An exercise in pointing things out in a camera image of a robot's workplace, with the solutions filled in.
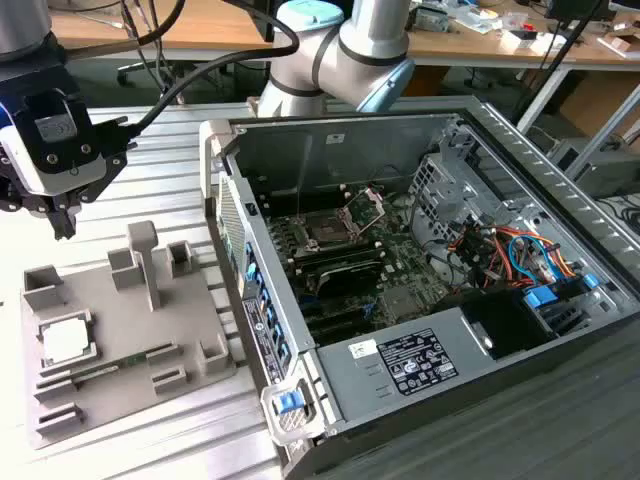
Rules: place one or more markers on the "grey chipset heatsink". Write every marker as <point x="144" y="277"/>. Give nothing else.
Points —
<point x="402" y="304"/>

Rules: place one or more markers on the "brown cardboard box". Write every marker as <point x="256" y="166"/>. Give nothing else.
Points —
<point x="620" y="45"/>

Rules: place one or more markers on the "grey power supply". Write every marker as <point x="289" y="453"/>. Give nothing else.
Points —
<point x="350" y="385"/>

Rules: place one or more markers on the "black white wrist camera box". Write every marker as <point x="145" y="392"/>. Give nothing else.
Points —
<point x="55" y="150"/>

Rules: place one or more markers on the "grey parts rack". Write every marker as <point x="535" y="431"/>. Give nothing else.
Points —
<point x="165" y="325"/>

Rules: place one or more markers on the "blue disk carrier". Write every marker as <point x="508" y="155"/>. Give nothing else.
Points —
<point x="540" y="298"/>

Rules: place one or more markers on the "grey desktop device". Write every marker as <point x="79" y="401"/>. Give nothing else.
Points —
<point x="432" y="20"/>

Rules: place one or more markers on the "black RAM slot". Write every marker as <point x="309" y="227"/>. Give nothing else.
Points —
<point x="342" y="267"/>
<point x="332" y="248"/>
<point x="336" y="254"/>
<point x="339" y="261"/>

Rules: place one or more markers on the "green motherboard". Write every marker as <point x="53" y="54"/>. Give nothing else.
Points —
<point x="400" y="265"/>

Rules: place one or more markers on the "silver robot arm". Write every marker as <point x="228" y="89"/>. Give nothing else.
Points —
<point x="350" y="50"/>

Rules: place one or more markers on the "perforated metal drive cage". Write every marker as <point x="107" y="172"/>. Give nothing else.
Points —
<point x="440" y="190"/>

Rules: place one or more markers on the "grey computer tower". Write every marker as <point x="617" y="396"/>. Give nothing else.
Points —
<point x="600" y="165"/>

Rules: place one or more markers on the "black expansion slot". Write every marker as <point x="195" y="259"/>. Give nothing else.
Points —
<point x="342" y="330"/>
<point x="335" y="316"/>

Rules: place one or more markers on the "black graphics card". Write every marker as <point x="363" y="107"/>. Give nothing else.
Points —
<point x="347" y="280"/>

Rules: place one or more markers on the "blue case latch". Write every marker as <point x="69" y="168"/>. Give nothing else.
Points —
<point x="289" y="402"/>

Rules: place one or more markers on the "silver CPU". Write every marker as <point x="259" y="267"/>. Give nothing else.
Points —
<point x="66" y="341"/>

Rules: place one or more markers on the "thin locking lever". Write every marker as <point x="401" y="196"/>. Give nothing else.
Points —
<point x="299" y="205"/>

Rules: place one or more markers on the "green RAM stick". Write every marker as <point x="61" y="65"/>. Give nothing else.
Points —
<point x="107" y="369"/>

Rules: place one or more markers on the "white desk leg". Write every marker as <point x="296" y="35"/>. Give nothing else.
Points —
<point x="545" y="95"/>

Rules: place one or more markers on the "black monitor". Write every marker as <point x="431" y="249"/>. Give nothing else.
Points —
<point x="575" y="7"/>

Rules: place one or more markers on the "grey open PC case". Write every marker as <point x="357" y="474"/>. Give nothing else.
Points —
<point x="280" y="150"/>

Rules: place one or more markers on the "wooden desk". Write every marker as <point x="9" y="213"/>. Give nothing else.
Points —
<point x="210" y="25"/>
<point x="475" y="47"/>

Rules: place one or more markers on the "CPU socket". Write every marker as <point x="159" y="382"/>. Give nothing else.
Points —
<point x="325" y="230"/>

